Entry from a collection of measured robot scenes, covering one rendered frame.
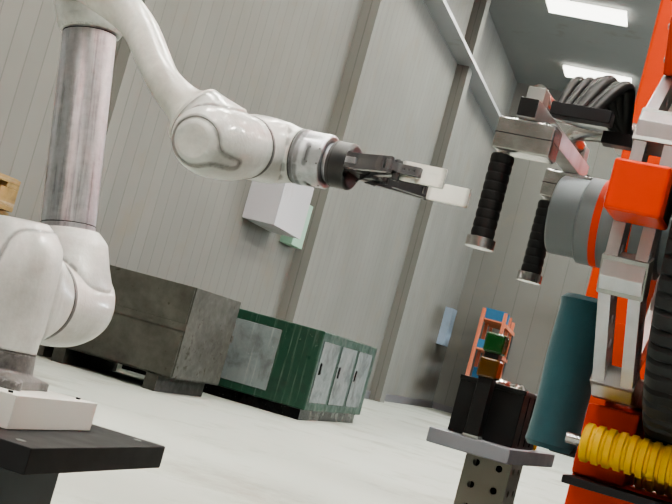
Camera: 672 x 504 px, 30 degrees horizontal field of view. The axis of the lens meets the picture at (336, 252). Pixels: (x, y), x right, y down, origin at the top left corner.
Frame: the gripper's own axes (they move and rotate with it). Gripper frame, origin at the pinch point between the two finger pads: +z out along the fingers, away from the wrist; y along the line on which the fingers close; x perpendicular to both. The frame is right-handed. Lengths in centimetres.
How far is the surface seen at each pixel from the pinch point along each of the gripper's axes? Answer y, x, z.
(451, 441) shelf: -58, -40, -6
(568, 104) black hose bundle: 4.8, 14.8, 15.8
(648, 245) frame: 10.0, -3.8, 32.8
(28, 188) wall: -477, 20, -438
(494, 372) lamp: -58, -25, -1
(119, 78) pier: -524, 111, -428
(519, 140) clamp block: 2.5, 8.7, 9.4
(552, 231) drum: -11.7, -1.6, 14.2
